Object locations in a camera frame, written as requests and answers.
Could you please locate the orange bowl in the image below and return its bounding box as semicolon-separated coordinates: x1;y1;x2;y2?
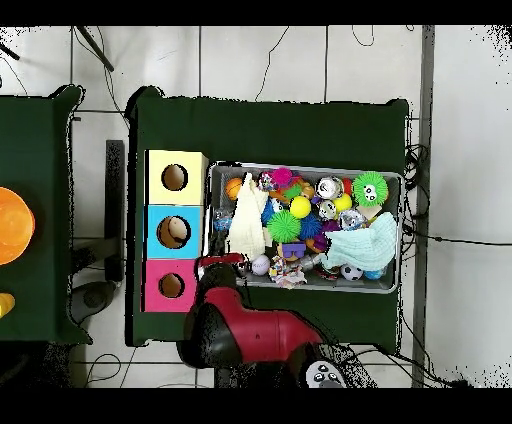
0;186;36;266

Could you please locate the pink spiky ball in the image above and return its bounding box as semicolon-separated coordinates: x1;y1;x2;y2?
271;166;295;189

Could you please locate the thin black floor cable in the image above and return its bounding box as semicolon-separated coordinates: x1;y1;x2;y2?
254;25;290;103

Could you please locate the orange toy basketball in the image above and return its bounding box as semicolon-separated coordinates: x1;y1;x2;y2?
224;176;244;201

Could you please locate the plain green spiky ball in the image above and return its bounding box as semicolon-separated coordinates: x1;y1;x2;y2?
265;209;302;244

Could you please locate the wooden box with three holes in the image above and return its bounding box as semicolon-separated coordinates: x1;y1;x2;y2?
141;149;210;314

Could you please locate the green spiky ball with eyes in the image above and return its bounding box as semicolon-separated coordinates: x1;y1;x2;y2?
351;170;390;207

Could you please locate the shallow metal mesh bin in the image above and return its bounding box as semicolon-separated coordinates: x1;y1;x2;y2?
201;160;404;295

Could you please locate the small toy soccer ball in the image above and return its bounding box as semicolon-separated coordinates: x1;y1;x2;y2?
340;263;364;282

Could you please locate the white toy baseball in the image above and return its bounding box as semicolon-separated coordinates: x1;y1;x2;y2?
250;254;272;277

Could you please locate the black upright panel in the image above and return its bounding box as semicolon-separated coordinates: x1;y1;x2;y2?
104;139;126;283

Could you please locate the crushed silver drink can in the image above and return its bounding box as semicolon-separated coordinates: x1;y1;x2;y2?
314;176;345;200

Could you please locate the cream yellow cloth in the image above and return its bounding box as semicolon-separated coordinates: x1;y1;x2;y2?
227;171;273;261

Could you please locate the dark green table cloth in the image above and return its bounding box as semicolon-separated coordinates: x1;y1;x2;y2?
124;85;410;355
0;84;93;345

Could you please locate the grey floor cable cover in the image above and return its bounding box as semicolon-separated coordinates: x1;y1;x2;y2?
411;25;436;388

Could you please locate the mint green cloth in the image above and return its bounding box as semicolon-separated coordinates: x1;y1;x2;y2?
319;211;399;273

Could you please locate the black cable with connector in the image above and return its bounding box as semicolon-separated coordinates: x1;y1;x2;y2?
403;223;512;246

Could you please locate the smooth yellow ball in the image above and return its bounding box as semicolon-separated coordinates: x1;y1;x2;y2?
288;195;312;220

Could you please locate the black cable bundle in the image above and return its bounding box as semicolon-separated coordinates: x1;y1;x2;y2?
403;143;431;193

